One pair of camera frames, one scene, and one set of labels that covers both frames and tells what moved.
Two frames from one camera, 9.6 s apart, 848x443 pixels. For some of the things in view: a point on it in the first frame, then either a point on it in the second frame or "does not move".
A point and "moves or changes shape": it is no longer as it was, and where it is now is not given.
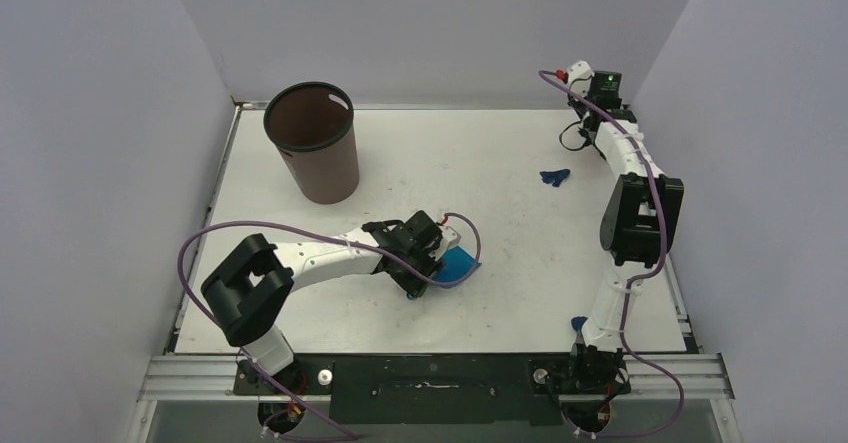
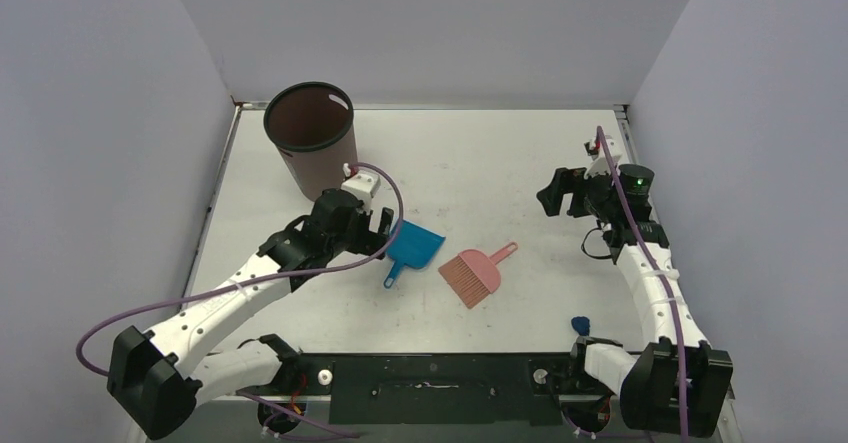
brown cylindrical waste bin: [313, 126] does not move
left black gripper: [413, 286] -> [370, 240]
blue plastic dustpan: [456, 264] moves or changes shape
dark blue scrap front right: [578, 322] does not move
